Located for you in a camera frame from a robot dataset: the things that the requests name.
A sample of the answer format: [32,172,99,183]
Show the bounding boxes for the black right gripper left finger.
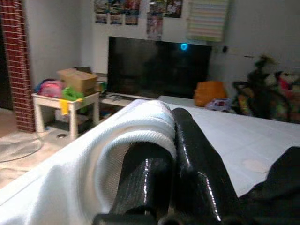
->
[110,150,174,216]

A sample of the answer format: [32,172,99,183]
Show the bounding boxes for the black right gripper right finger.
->
[168,107,240,223]

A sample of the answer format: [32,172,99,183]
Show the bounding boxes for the white garment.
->
[0,99,178,225]

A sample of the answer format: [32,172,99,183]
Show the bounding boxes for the black garment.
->
[236,145,300,225]

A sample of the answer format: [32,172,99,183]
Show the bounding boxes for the white printed plastic bag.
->
[206,97,233,111]

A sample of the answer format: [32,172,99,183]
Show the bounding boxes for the orange plastic bag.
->
[193,81,227,107]

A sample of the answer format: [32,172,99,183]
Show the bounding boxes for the white television console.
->
[99,92,162,118]

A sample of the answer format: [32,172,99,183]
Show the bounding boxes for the yellow cloth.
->
[60,98,83,115]

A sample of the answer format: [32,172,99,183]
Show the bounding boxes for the black flat television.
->
[107,36,213,99]

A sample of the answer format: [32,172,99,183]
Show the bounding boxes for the green bag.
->
[61,86,85,100]

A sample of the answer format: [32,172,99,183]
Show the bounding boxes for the brown cardboard box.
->
[57,67,98,96]

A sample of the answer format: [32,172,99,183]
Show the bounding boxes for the white wooden side table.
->
[32,92,100,140]

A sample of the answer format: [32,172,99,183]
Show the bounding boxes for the pink clothes pile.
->
[34,78,65,98]

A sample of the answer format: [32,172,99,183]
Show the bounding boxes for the colourful photo poster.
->
[93,0,141,14]
[146,0,166,40]
[164,0,183,18]

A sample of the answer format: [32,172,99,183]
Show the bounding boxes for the small colourful photo print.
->
[124,13,139,26]
[95,13,108,24]
[109,13,123,25]

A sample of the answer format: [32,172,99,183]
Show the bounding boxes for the red brick pattern curtain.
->
[0,0,36,133]

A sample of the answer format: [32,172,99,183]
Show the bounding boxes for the thin grey floor cable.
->
[0,133,45,164]

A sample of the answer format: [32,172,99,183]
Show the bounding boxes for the pastel striped wall chart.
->
[186,0,229,43]

